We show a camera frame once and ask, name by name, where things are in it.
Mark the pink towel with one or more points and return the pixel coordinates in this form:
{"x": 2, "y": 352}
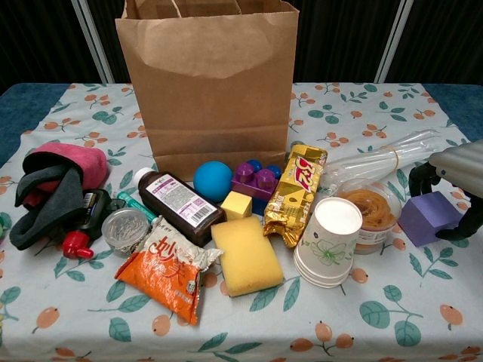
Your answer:
{"x": 88, "y": 166}

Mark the orange snack packet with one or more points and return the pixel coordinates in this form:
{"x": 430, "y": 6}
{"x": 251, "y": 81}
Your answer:
{"x": 166, "y": 271}

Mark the transparent plastic bundle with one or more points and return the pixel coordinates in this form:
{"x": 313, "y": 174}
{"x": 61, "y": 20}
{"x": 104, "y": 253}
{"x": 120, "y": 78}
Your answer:
{"x": 377, "y": 158}

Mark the small yellow cube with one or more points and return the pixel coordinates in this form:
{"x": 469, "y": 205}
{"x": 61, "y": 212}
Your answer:
{"x": 235, "y": 205}

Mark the brown paper bag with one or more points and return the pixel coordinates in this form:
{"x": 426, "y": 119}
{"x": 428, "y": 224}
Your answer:
{"x": 207, "y": 94}

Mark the small red cap bottle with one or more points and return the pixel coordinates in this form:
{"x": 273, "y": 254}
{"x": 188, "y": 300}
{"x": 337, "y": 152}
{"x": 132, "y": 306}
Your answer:
{"x": 75, "y": 245}

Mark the dark grey cloth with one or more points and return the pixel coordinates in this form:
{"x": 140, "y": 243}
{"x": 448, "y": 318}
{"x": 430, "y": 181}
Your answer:
{"x": 45, "y": 207}

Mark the round clear tin with clips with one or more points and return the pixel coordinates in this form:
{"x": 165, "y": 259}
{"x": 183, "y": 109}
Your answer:
{"x": 122, "y": 232}

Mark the blue ball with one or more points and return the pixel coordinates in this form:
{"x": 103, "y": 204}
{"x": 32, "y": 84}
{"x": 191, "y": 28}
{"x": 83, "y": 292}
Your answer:
{"x": 212, "y": 181}

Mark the yellow sponge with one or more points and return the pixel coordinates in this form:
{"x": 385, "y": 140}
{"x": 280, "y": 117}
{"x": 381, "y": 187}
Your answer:
{"x": 245, "y": 256}

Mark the yellow candy bar wrapper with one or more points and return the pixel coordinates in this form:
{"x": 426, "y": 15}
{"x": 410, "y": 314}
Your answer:
{"x": 294, "y": 192}

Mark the teal marker pen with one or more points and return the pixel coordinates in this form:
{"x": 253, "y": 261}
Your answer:
{"x": 134, "y": 205}

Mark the floral tablecloth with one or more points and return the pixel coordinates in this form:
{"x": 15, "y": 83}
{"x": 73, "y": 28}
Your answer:
{"x": 264, "y": 332}

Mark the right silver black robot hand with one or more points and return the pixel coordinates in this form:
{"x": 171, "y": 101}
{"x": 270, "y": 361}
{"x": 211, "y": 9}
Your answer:
{"x": 464, "y": 169}

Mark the mont blanc dessert plastic cup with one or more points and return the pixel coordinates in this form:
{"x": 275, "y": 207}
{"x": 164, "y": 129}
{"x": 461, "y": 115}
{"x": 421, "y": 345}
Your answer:
{"x": 377, "y": 215}

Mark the purple blue building block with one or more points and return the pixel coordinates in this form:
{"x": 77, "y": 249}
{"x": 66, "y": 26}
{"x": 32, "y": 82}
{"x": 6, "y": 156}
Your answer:
{"x": 256, "y": 183}

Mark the black ribbed partition panel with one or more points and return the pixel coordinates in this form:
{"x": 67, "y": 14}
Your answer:
{"x": 34, "y": 37}
{"x": 339, "y": 37}
{"x": 449, "y": 37}
{"x": 109, "y": 22}

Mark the white paper cup stack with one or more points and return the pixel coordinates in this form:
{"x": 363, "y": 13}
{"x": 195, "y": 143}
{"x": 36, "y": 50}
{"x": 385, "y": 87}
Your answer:
{"x": 328, "y": 245}

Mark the brown medicine bottle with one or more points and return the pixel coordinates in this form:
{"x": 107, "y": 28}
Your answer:
{"x": 177, "y": 205}

